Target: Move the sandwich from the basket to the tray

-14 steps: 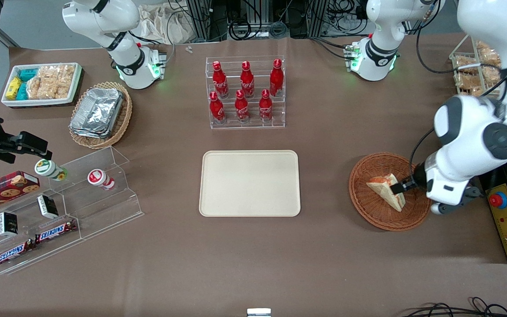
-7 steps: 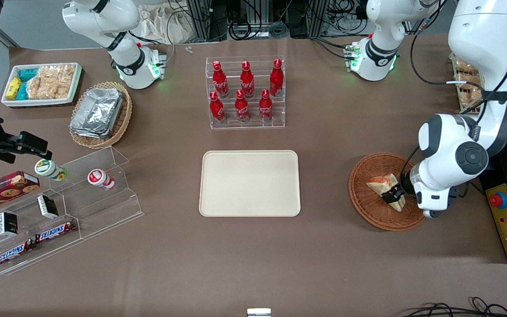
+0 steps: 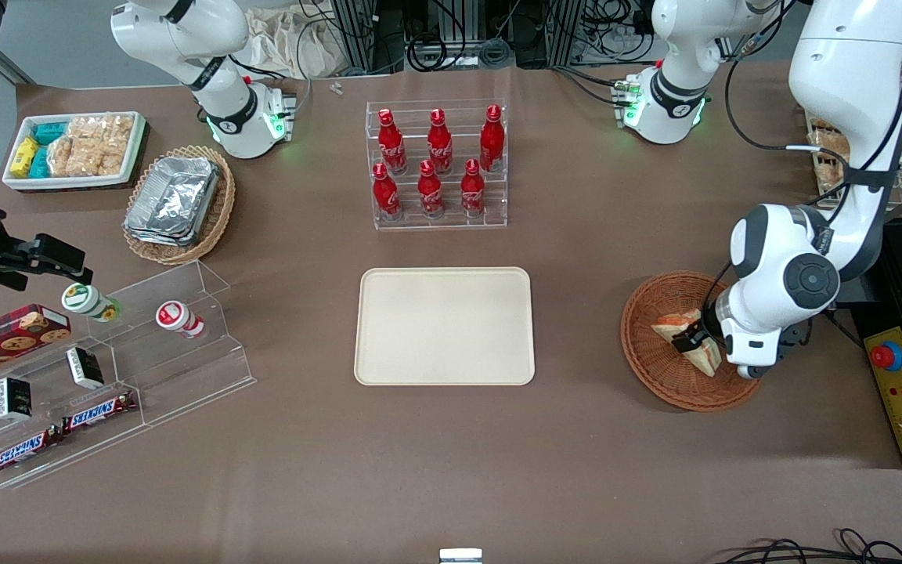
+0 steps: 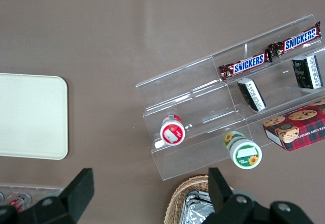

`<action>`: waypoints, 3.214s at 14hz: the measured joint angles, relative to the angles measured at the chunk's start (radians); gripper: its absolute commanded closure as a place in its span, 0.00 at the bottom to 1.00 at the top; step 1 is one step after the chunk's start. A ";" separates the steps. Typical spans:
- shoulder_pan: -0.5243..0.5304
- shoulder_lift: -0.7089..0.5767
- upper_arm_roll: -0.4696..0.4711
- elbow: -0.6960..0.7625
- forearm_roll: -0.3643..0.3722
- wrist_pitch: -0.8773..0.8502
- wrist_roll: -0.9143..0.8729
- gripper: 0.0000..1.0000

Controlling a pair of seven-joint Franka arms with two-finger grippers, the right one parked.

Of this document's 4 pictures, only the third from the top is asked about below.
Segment triangle sandwich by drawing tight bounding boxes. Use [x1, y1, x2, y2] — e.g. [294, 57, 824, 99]
[651, 309, 723, 378]

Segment round brown wicker basket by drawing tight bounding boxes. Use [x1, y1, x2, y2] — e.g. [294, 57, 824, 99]
[620, 271, 765, 414]

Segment oval tan wicker basket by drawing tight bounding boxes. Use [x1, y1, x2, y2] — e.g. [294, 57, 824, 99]
[121, 145, 237, 266]

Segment beige plastic serving tray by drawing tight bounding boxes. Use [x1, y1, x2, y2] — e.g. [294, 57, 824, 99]
[354, 267, 536, 386]

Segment green label yogurt bottle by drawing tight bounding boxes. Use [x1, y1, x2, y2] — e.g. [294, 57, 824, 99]
[60, 283, 122, 324]

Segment white rectangular snack bin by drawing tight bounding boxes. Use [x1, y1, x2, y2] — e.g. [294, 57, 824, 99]
[1, 111, 148, 193]

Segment rice cracker bag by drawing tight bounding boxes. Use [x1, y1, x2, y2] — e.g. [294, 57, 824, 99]
[47, 136, 102, 178]
[67, 116, 105, 143]
[101, 115, 135, 178]

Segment small black snack box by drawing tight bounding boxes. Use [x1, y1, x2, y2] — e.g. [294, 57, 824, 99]
[65, 346, 106, 391]
[0, 377, 34, 421]

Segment yellow snack packet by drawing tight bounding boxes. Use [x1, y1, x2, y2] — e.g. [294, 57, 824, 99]
[10, 136, 41, 180]

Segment red cookie box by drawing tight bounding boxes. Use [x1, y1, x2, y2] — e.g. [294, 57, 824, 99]
[0, 303, 73, 385]

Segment red label yogurt bottle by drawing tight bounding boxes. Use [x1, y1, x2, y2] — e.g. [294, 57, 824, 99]
[155, 300, 207, 340]

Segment stack of foil containers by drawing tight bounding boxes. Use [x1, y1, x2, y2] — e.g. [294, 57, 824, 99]
[123, 156, 222, 248]

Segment snickers chocolate bar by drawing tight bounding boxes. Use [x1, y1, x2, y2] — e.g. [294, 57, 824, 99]
[61, 389, 139, 435]
[0, 426, 65, 478]

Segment clear acrylic stepped shelf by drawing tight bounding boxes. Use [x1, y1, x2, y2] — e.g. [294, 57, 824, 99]
[0, 259, 257, 491]

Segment bagged bread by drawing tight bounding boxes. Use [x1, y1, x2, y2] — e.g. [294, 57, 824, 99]
[808, 116, 852, 193]

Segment red cola bottle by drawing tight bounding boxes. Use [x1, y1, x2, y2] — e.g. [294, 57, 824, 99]
[377, 108, 408, 175]
[417, 159, 446, 219]
[460, 159, 488, 219]
[372, 162, 403, 221]
[427, 108, 454, 175]
[479, 104, 507, 173]

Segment clear acrylic bottle rack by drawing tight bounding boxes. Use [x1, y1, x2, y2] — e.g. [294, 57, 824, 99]
[365, 99, 510, 231]

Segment beige cloth bag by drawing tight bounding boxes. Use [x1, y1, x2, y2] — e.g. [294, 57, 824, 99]
[243, 6, 344, 80]

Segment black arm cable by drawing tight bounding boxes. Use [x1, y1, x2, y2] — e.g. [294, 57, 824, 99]
[723, 0, 902, 230]

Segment black floor cables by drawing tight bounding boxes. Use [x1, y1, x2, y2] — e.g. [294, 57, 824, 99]
[720, 528, 902, 564]

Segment black base cables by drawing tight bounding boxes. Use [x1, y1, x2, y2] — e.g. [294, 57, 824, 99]
[551, 64, 633, 108]

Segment aluminium frame structure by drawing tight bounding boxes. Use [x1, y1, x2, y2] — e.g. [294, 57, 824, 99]
[326, 0, 657, 73]

